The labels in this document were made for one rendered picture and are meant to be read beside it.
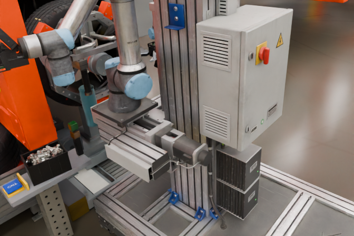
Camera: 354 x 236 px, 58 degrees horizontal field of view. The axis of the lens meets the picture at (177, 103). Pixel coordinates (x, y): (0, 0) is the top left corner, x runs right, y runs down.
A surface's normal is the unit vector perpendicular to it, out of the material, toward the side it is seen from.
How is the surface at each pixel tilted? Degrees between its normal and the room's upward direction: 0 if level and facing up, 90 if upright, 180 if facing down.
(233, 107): 90
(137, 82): 98
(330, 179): 0
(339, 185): 0
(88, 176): 0
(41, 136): 90
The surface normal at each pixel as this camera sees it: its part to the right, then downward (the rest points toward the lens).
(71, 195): -0.07, -0.88
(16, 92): 0.70, 0.30
